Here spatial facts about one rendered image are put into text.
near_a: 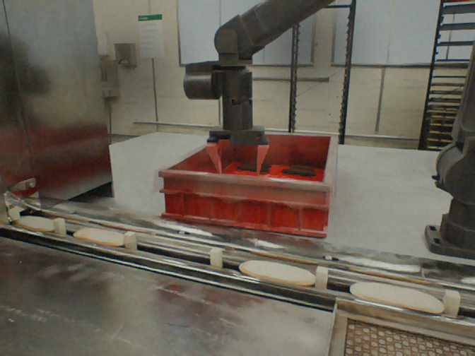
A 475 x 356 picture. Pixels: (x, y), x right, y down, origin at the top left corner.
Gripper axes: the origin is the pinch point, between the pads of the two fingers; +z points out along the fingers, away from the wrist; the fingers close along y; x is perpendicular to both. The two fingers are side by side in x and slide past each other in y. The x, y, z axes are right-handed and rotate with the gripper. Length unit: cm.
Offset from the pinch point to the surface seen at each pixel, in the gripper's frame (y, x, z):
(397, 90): 161, 387, 7
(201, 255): -3.2, -23.1, 5.2
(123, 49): -220, 477, -54
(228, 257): 0.6, -23.3, 5.2
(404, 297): 21.4, -31.9, 4.6
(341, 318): 12.6, -40.2, 1.1
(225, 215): -2.0, -7.2, 6.0
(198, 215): -7.1, -6.3, 6.3
